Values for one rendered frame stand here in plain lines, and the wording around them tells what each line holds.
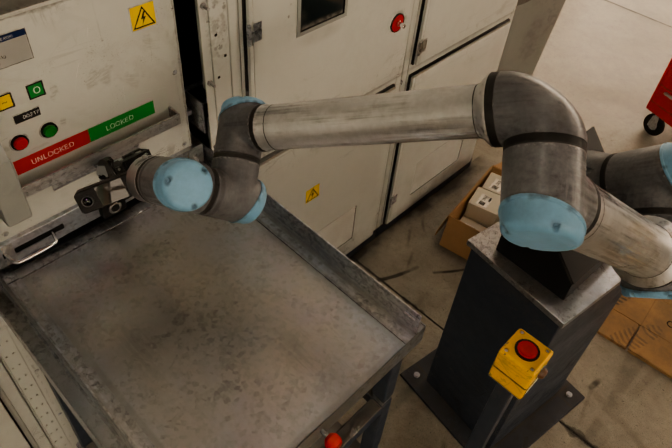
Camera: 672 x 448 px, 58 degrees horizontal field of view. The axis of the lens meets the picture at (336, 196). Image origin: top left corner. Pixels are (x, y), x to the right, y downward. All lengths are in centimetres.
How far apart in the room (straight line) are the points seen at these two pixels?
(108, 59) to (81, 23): 10
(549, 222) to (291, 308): 65
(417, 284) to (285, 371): 131
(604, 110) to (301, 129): 282
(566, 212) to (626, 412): 163
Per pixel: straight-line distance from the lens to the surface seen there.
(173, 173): 106
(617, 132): 361
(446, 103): 96
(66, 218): 149
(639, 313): 272
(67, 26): 128
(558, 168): 88
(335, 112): 105
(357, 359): 127
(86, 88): 135
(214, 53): 144
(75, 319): 138
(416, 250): 260
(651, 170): 146
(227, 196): 112
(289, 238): 145
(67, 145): 139
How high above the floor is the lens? 194
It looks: 44 degrees down
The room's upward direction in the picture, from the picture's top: 5 degrees clockwise
